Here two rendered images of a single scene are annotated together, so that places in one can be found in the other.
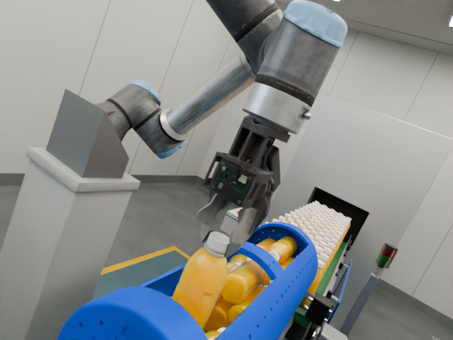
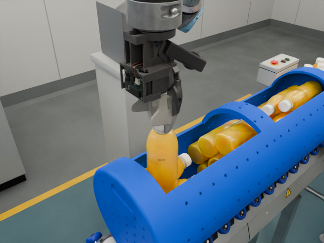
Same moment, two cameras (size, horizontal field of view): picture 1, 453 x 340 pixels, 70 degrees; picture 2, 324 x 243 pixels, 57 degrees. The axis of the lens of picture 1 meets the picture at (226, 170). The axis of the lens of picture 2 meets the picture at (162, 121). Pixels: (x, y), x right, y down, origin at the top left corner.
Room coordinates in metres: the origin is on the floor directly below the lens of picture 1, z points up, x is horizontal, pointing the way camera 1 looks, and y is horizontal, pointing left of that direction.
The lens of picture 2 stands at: (0.05, -0.26, 1.68)
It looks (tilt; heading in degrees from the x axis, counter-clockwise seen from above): 34 degrees down; 27
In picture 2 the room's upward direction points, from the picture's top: straight up
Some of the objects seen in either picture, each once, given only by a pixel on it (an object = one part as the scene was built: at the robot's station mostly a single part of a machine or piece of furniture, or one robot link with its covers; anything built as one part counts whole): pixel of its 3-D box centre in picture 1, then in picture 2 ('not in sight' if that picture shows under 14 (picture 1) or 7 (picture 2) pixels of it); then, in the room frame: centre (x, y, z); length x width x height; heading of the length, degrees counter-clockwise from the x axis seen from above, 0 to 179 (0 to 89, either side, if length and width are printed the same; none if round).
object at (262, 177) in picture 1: (249, 162); (151, 61); (0.48, -0.03, 1.48); 0.09 x 0.08 x 0.12; 157
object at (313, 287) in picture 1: (309, 283); not in sight; (1.32, -0.52, 0.99); 0.07 x 0.07 x 0.19
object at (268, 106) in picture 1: (276, 112); (155, 12); (0.48, -0.03, 1.56); 0.10 x 0.09 x 0.05; 67
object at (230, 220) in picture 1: (240, 221); (277, 70); (1.56, -0.16, 1.05); 0.20 x 0.10 x 0.10; 157
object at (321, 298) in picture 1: (317, 309); not in sight; (1.22, -0.55, 0.95); 0.10 x 0.07 x 0.10; 67
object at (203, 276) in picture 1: (195, 295); (162, 159); (0.50, -0.04, 1.23); 0.07 x 0.07 x 0.19
